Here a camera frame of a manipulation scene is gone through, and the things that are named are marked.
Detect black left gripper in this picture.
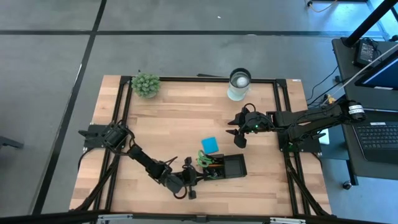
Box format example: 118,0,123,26
181,156,205,200

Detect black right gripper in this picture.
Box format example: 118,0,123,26
225,106,277,137

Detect green handled scissors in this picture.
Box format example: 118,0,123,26
196,149,223,169

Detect black mesh desk organizer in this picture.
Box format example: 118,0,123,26
201,152,249,182

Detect white desk lamp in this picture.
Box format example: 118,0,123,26
226,67,252,102

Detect dark grey office desk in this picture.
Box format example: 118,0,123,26
331,37,398,112

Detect blue sticky note pad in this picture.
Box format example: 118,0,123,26
200,136,220,155

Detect black crossbar with brackets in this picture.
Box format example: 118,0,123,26
0,210,398,224

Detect white paper sheet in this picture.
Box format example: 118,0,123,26
319,130,331,146

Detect artificial succulent in grey pot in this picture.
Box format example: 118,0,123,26
131,72,162,99

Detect black desk with keyboard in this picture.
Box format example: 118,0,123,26
338,108,398,181

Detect black keyboard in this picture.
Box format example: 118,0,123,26
352,121,398,164

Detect black power adapter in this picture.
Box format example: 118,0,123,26
353,39,379,68

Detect black computer monitor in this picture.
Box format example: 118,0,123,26
354,49,398,91

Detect black floor stand foot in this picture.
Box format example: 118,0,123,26
0,134,25,151

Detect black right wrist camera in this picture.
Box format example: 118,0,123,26
233,133,249,149

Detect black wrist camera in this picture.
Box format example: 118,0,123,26
165,174,185,194
233,133,249,149

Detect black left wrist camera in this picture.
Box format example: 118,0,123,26
165,174,185,194

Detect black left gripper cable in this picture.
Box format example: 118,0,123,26
172,185,189,200

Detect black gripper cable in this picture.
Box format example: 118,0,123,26
172,185,189,200
241,102,257,114

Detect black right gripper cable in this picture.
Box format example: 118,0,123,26
241,102,257,114

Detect black aluminium table frame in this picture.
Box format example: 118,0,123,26
68,75,333,218

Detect black power cable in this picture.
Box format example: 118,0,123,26
306,65,340,103

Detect white taut cable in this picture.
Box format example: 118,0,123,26
322,43,398,105

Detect yellow cable with plug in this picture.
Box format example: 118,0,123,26
306,0,340,14

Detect black metal post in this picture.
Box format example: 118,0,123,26
341,0,398,48

